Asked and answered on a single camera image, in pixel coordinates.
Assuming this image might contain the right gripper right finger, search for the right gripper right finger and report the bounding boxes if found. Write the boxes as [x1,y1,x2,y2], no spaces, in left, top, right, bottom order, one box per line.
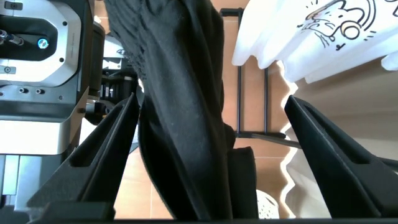
[284,95,398,218]

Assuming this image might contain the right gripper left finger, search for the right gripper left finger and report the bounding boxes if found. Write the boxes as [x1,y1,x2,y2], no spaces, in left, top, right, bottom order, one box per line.
[24,91,140,221]

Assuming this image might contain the black garment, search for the black garment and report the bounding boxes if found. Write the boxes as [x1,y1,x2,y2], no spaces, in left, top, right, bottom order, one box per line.
[104,0,259,220]

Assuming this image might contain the white printed t-shirt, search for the white printed t-shirt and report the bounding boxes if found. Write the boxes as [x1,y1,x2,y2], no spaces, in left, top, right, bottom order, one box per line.
[231,0,398,84]

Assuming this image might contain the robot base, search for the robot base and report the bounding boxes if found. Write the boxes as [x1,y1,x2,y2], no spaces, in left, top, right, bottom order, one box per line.
[0,0,144,220]

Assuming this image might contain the white laundry basket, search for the white laundry basket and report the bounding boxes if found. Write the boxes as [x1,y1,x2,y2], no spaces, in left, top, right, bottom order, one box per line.
[256,189,280,220]

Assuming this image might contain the black clothes rack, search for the black clothes rack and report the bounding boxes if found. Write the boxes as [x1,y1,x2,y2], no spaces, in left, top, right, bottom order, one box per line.
[219,7,398,171]

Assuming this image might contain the beige curtain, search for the beige curtain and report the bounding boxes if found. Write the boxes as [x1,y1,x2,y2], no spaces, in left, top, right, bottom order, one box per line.
[279,55,398,219]

